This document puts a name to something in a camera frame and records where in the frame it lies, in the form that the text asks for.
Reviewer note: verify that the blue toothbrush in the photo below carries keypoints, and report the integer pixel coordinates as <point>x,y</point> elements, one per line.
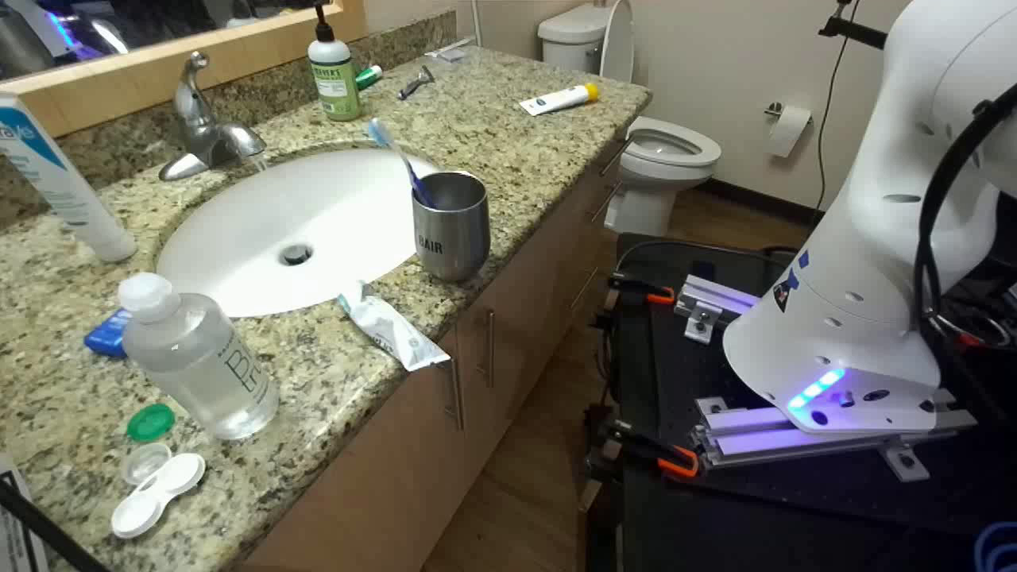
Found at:
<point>408,169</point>

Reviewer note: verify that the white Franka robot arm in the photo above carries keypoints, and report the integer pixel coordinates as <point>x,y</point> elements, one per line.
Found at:
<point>846,264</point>

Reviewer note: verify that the stainless steel cup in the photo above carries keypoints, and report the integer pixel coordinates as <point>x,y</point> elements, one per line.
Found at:
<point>451,238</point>

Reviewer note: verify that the brown vanity cabinet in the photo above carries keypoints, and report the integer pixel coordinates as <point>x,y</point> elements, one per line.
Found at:
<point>511,369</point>

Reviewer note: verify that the squeezed white toothpaste tube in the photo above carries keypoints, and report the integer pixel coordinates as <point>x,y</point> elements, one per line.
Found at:
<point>392,331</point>

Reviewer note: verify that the black orange clamp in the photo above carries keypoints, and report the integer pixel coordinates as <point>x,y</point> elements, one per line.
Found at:
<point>641,291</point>
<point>654,450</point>

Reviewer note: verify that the white tube with yellow cap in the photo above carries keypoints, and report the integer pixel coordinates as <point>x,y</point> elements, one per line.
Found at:
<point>557,100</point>

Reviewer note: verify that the dark razor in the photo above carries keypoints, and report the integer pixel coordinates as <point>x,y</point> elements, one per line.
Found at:
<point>417,83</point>

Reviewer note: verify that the white oval sink basin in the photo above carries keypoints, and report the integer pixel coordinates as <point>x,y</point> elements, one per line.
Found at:
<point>274,228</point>

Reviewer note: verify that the clear plastic wrapper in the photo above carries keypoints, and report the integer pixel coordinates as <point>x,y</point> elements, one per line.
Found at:
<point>454,48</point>

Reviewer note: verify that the green pump soap bottle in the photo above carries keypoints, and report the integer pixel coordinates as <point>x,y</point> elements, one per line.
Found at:
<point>334,82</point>

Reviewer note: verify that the clear bottle with white cap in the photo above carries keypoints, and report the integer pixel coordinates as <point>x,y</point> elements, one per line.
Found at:
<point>201,361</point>

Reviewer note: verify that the white toilet paper roll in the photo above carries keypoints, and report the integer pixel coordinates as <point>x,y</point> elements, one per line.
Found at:
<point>789,132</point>

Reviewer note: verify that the black robot table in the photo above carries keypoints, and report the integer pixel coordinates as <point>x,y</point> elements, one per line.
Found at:
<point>743,519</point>

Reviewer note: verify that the chrome faucet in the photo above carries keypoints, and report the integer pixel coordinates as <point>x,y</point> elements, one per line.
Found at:
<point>208,132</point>

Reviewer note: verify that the green lens case cap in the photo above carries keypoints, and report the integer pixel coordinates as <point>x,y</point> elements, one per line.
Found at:
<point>151,424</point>

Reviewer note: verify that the small blue floss box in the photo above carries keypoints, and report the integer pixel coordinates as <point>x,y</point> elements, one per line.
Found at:
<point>106,336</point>

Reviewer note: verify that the clear round lens cup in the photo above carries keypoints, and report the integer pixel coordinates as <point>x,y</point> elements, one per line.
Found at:
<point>144,463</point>

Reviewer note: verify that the white contact lens case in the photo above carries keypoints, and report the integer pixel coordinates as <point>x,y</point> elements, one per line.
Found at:
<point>156,494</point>

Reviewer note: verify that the white tube with blue print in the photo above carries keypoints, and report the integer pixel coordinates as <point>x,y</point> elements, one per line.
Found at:
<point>58,176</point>

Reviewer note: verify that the short aluminium rail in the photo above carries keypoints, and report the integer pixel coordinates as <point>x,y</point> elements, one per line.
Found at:
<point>712,296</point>

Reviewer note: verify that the long aluminium rail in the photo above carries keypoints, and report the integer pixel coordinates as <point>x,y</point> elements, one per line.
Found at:
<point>804,436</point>

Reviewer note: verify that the wooden mirror frame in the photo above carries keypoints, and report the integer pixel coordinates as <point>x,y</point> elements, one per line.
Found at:
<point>160,68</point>

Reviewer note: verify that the black bracket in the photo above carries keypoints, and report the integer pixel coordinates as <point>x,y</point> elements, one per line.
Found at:
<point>852,31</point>

